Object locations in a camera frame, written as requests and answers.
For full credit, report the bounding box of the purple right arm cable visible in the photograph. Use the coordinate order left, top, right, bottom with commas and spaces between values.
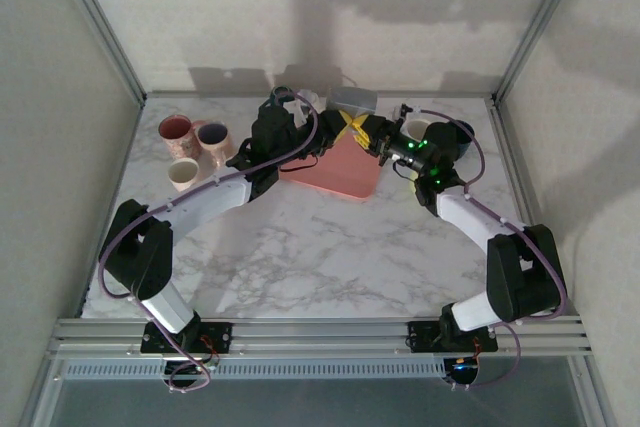
414, 106, 569, 391

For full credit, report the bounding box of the aluminium table rail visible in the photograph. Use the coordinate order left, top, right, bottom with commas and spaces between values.
487, 98, 556, 248
47, 316, 594, 361
142, 90, 497, 100

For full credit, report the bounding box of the grey mug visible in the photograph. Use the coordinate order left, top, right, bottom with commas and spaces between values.
325, 86, 379, 116

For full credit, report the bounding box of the dark blue mug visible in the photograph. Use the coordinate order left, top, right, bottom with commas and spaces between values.
452, 119, 476, 161

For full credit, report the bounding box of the light blue mug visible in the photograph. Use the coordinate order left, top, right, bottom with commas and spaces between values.
401, 116, 434, 141

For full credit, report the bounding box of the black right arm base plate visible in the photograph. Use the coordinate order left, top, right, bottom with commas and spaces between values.
407, 320, 500, 352

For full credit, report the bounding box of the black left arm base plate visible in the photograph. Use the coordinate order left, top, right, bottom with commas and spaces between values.
141, 321, 234, 354

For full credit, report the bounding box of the speckled pink mug red interior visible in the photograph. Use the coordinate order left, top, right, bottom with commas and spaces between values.
158, 115, 197, 158

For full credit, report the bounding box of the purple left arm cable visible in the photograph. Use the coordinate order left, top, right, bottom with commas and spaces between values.
98, 90, 321, 394

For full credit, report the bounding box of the dark green mug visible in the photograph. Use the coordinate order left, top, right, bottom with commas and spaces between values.
269, 85, 296, 108

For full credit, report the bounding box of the pink mug purple interior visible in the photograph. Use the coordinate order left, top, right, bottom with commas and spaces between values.
193, 119, 237, 171

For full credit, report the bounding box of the thin black left gripper cable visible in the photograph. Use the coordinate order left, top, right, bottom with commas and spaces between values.
279, 155, 321, 174

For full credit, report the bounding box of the grey slotted cable duct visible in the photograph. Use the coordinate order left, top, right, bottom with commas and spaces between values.
59, 357, 449, 381

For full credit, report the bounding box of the aluminium frame post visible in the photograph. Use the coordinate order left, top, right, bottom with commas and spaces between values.
492, 0, 591, 103
49, 0, 147, 104

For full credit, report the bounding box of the controller board with lights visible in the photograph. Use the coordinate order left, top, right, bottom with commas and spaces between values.
162, 357, 217, 394
446, 355, 482, 391

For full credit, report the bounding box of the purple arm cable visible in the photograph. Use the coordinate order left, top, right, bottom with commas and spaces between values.
414, 106, 569, 391
98, 90, 321, 394

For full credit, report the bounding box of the pale pink mug cream interior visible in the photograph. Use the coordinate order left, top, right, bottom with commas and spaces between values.
167, 157, 205, 197

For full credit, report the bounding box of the pink tray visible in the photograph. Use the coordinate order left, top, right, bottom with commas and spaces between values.
279, 134, 382, 201

